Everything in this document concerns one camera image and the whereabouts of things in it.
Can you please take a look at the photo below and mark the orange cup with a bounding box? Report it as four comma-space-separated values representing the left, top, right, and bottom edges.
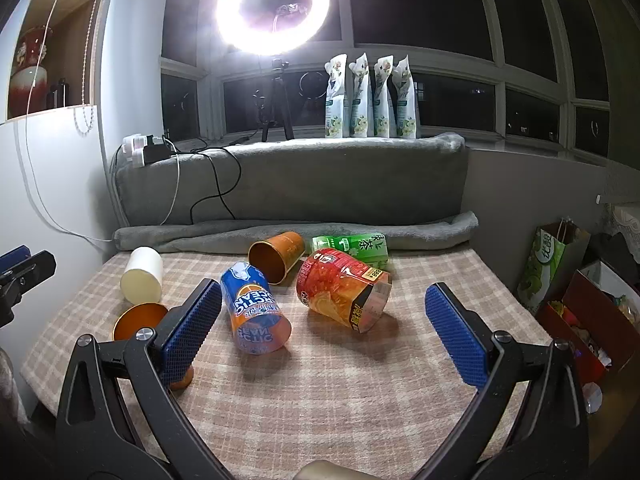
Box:
112, 302, 195, 392
248, 231, 306, 285

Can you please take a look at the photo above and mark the white power strip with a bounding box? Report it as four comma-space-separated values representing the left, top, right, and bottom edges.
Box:
120, 132, 173, 167

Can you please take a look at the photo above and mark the white cup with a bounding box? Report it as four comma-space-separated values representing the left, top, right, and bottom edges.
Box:
120, 246, 164, 305

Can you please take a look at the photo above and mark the white charger cable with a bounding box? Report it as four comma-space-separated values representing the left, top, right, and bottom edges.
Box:
160, 152, 182, 226

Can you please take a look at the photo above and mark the long white cable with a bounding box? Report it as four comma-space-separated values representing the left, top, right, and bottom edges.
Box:
14, 0, 116, 243

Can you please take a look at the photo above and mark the black charger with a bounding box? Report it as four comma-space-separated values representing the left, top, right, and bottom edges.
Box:
142, 144, 177, 163

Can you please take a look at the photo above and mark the white green stand-up pouch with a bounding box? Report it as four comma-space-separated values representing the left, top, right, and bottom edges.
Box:
392, 55, 419, 141
372, 55, 398, 138
325, 55, 350, 139
348, 53, 374, 138

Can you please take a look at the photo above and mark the ring light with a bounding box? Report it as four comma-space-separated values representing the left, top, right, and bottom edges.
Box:
215, 0, 333, 56

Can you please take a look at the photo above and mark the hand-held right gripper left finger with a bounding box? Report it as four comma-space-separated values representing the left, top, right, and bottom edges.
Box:
55, 277, 236, 480

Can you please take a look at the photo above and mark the red cardboard box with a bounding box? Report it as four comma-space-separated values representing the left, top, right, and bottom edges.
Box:
537, 260, 640, 386

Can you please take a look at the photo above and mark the dark bottle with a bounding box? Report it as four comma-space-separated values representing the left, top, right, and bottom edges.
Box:
47, 78, 69, 109

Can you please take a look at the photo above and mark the green drink carton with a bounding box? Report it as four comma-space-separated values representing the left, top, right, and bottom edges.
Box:
310, 232, 390, 271

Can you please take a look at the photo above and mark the wooden wall shelf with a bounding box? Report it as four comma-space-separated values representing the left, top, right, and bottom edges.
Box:
0, 0, 121, 126

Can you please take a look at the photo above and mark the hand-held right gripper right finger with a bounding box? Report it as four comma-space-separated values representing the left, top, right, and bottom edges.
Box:
415, 282, 589, 480

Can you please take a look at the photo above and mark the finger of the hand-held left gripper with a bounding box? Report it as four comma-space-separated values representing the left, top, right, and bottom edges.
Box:
0, 245, 57, 328

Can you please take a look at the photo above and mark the black tripod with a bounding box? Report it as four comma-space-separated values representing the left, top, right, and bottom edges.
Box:
256, 55, 296, 143

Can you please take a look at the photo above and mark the white lace cloth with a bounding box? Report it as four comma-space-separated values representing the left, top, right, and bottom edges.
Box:
606, 202, 640, 251

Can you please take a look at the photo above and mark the checked beige table cloth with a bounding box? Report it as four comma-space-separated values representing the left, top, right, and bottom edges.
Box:
20, 247, 551, 480

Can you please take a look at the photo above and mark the white window frame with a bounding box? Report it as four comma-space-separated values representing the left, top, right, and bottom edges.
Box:
160, 0, 640, 161

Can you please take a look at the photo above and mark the red white vase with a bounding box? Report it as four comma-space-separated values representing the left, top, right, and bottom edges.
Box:
7, 27, 51, 121

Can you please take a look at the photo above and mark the black cable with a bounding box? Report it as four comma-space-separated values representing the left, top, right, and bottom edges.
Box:
190, 135, 251, 223

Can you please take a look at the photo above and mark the white bead cord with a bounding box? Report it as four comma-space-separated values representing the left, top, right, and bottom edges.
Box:
72, 0, 113, 134

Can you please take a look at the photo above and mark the blue printed cup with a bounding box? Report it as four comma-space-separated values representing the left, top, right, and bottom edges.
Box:
220, 261, 292, 357

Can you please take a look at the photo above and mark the red printed cup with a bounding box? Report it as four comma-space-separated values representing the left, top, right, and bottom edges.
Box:
296, 247, 393, 334

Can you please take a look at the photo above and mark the grey blanket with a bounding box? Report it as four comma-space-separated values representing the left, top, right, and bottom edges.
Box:
112, 132, 481, 253

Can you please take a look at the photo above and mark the green paper bag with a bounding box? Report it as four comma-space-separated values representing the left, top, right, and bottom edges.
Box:
517, 219, 591, 313

